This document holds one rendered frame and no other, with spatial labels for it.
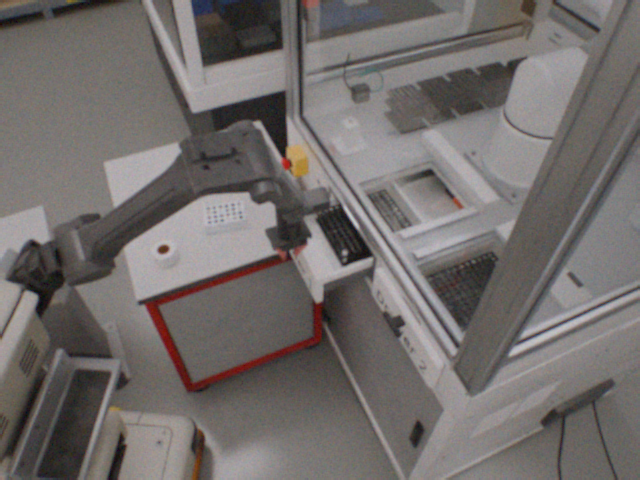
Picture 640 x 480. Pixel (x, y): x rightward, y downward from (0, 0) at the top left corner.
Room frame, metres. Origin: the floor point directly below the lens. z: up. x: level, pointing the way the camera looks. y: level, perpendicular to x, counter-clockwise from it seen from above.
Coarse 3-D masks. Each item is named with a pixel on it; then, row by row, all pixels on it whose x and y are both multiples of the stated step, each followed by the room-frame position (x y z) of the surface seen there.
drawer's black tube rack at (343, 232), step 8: (336, 208) 0.97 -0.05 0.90; (320, 216) 0.97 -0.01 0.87; (328, 216) 0.94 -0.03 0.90; (336, 216) 0.97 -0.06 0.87; (344, 216) 0.94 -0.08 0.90; (320, 224) 0.94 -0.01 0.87; (336, 224) 0.91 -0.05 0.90; (344, 224) 0.91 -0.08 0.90; (352, 224) 0.91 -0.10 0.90; (336, 232) 0.88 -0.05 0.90; (344, 232) 0.88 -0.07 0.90; (352, 232) 0.91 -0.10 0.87; (328, 240) 0.88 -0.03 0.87; (336, 240) 0.88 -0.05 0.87; (344, 240) 0.87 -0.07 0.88; (352, 240) 0.86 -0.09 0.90; (360, 240) 0.86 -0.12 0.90; (336, 248) 0.85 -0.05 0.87; (352, 248) 0.83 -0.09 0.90; (360, 248) 0.83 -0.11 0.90; (368, 248) 0.83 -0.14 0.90; (352, 256) 0.82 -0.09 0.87; (360, 256) 0.82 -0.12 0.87; (368, 256) 0.83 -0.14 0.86; (344, 264) 0.80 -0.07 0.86
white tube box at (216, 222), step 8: (240, 200) 1.10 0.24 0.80; (208, 208) 1.07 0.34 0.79; (216, 208) 1.07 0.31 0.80; (224, 208) 1.07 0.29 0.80; (232, 208) 1.07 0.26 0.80; (208, 216) 1.03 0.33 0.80; (216, 216) 1.04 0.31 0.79; (224, 216) 1.03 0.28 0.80; (232, 216) 1.03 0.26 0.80; (240, 216) 1.04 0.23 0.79; (208, 224) 1.00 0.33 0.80; (216, 224) 1.00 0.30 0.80; (224, 224) 1.01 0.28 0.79; (232, 224) 1.01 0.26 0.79; (240, 224) 1.02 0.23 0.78; (208, 232) 0.99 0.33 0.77; (216, 232) 1.00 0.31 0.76
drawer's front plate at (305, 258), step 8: (304, 248) 0.81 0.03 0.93; (304, 256) 0.78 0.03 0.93; (296, 264) 0.83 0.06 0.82; (304, 264) 0.78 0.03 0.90; (312, 264) 0.75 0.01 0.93; (312, 272) 0.73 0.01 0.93; (304, 280) 0.78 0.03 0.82; (312, 280) 0.73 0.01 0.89; (320, 280) 0.71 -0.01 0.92; (312, 288) 0.73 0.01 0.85; (320, 288) 0.71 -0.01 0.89; (320, 296) 0.71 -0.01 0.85
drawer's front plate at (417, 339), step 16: (384, 272) 0.73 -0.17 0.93; (384, 288) 0.69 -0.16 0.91; (384, 304) 0.68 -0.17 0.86; (400, 304) 0.64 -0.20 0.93; (416, 320) 0.59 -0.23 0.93; (416, 336) 0.56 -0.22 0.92; (416, 352) 0.54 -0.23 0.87; (432, 352) 0.51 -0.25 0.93; (432, 368) 0.49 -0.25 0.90; (432, 384) 0.48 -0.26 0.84
